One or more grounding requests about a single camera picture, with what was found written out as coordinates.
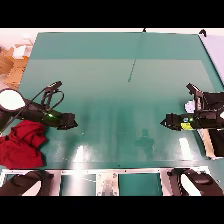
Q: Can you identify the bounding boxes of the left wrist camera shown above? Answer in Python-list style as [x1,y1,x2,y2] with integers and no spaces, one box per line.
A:
[41,80,65,112]

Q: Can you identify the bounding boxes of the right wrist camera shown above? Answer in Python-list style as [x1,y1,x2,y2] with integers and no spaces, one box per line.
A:
[185,82,205,112]

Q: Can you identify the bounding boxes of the black cable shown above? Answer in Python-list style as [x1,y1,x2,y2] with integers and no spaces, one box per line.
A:
[0,87,52,133]

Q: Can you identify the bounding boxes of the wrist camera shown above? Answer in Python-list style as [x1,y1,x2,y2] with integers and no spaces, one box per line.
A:
[41,80,65,112]
[185,82,205,112]

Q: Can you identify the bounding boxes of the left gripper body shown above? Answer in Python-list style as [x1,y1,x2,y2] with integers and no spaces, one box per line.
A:
[54,112,79,131]

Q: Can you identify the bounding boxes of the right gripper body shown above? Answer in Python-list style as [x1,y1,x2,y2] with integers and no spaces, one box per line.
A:
[160,112,183,132]

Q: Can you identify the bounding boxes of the silver frame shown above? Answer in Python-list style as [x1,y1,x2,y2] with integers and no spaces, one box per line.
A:
[0,166,224,197]

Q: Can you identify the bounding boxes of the red T-shirt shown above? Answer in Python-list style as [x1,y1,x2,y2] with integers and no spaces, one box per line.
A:
[0,119,48,170]

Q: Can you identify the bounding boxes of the white patterned garment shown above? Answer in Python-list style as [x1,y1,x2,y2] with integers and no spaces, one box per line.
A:
[184,100,198,116]

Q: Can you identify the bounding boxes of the black garment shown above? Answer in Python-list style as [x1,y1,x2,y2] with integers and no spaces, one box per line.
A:
[199,91,224,158]

